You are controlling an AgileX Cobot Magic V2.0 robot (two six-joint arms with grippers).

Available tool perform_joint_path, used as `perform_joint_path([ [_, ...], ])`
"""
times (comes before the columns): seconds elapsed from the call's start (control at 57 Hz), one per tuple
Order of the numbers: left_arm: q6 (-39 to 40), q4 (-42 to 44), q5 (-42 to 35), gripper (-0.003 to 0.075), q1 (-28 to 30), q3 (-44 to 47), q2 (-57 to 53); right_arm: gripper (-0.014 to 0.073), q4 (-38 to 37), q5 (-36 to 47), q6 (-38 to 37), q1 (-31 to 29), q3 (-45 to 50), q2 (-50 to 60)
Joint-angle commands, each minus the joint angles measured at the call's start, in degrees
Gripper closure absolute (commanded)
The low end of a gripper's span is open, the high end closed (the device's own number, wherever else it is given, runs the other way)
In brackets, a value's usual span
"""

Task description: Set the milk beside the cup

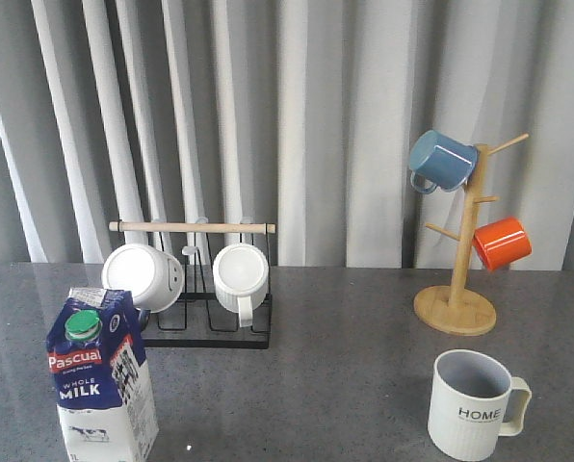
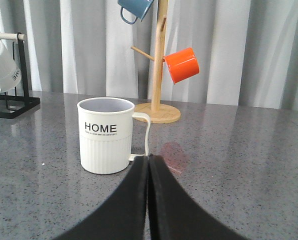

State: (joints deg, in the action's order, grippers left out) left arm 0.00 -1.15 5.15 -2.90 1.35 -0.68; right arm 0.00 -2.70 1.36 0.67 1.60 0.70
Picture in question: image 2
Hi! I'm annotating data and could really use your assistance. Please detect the white ribbed mug on rack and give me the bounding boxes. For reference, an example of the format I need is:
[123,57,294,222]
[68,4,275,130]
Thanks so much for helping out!
[0,40,22,94]

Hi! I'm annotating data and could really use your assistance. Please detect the wooden mug tree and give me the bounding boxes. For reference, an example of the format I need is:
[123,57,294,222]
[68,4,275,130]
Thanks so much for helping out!
[131,0,181,124]

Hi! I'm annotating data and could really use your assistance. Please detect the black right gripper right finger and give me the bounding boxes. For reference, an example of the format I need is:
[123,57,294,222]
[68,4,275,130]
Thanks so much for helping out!
[148,155,243,240]

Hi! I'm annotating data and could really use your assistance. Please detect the black wire mug rack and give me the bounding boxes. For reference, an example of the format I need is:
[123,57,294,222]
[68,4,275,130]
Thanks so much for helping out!
[0,32,41,119]

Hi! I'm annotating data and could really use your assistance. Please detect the orange enamel mug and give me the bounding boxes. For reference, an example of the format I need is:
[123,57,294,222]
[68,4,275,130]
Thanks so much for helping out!
[163,47,200,84]

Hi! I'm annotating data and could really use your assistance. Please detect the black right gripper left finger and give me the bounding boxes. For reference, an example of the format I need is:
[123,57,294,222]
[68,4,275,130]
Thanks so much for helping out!
[56,156,149,240]

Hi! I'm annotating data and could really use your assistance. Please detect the blue enamel mug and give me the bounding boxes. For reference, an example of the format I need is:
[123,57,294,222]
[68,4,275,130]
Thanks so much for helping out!
[117,0,154,25]

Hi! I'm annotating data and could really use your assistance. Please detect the grey pleated curtain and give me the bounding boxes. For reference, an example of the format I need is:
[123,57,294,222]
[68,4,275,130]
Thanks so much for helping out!
[0,0,298,110]

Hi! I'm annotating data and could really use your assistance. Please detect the white HOME mug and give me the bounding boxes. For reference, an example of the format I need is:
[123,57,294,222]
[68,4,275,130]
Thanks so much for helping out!
[77,97,151,175]

